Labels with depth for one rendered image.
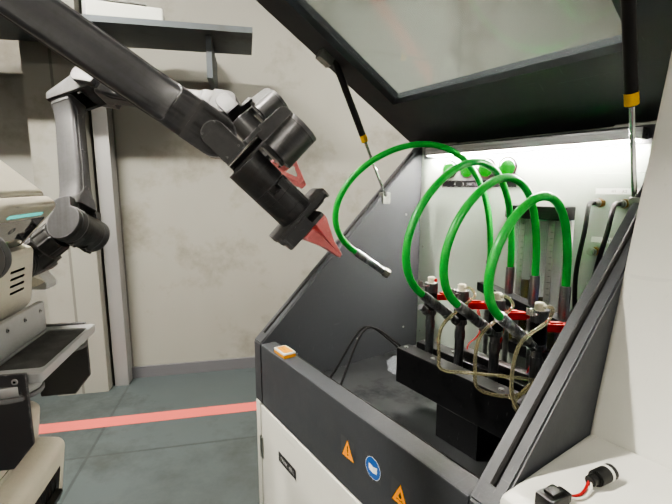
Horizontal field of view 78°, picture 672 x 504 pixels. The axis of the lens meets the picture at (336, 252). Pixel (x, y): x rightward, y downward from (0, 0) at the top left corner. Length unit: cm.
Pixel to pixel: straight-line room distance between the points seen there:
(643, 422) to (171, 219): 279
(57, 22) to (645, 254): 82
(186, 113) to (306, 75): 257
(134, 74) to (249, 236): 248
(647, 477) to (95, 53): 85
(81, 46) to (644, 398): 85
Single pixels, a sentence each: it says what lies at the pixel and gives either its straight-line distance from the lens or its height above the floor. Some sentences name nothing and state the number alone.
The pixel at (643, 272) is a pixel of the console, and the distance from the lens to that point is 73.
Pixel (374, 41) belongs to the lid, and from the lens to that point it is 107.
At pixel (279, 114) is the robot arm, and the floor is 143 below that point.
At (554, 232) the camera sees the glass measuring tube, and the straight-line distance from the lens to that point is 104.
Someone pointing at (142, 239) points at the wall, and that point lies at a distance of 311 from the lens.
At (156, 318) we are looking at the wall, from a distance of 321.
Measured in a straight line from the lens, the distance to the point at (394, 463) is 72.
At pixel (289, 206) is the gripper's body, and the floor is 131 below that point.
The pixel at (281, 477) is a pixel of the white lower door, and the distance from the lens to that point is 114.
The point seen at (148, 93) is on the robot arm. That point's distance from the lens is 61.
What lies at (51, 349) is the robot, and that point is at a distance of 94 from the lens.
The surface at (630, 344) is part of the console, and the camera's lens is 73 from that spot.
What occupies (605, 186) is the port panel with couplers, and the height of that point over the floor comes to 133.
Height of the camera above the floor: 133
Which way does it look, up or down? 9 degrees down
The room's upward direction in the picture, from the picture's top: straight up
